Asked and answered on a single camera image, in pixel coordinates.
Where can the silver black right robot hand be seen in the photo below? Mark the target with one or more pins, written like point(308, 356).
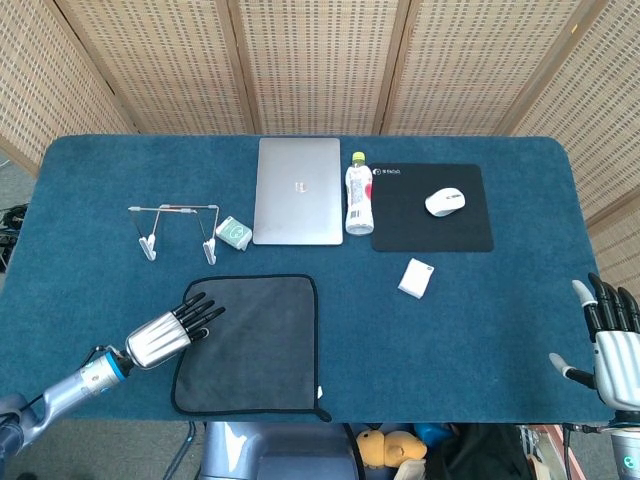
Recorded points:
point(617, 360)

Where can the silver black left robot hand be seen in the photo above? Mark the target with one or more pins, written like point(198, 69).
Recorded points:
point(157, 337)

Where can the grey and blue microfiber cloth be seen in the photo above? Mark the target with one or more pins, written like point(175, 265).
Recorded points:
point(260, 345)

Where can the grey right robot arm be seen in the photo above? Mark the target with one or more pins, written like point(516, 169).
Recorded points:
point(626, 447)

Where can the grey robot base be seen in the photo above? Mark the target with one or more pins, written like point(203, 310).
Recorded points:
point(270, 450)

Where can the green tissue pack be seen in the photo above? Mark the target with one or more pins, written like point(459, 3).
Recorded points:
point(233, 233)

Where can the blue carpet table cover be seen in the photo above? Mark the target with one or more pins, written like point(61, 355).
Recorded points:
point(450, 350)

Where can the black bag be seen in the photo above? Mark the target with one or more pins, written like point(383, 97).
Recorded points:
point(475, 455)

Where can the silver closed laptop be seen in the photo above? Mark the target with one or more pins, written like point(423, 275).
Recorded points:
point(297, 210)

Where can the white tissue pack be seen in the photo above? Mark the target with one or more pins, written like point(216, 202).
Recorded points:
point(416, 278)

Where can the white computer mouse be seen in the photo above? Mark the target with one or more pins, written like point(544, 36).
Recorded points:
point(444, 202)

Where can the clear plastic bottle yellow cap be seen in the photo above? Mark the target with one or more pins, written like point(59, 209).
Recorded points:
point(359, 200)

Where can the yellow plush toy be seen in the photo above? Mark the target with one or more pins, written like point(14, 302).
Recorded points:
point(387, 447)

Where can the black mouse pad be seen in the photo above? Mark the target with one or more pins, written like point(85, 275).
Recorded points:
point(405, 225)

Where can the woven wooden folding screen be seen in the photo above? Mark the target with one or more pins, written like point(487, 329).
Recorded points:
point(320, 65)

